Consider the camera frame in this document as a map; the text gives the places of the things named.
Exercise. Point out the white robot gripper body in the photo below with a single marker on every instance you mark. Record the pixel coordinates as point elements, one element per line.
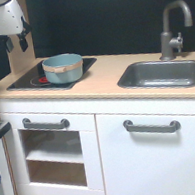
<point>12,20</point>

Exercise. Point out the black toy stovetop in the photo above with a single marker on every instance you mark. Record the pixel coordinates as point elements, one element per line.
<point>35,79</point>

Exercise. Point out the grey oven door handle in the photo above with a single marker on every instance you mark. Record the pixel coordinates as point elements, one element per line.
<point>63,124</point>

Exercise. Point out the grey sink basin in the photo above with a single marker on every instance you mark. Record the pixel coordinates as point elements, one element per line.
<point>159,74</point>

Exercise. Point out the teal pot with wooden band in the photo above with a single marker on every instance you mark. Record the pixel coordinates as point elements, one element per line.
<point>63,68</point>

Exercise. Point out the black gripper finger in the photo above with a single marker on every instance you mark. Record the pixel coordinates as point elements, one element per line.
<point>9,44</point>
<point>23,42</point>

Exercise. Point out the white oven door with window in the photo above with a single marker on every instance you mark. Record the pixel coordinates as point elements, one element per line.
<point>54,162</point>

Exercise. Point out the white cabinet door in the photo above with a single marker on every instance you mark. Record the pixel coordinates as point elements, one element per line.
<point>147,163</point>

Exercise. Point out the wooden toy kitchen frame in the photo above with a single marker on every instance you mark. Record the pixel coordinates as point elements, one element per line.
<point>99,91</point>

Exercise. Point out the grey cabinet door handle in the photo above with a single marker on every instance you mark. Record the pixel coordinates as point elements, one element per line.
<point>171,128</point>

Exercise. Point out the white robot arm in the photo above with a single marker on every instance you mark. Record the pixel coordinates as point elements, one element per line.
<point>13,22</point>

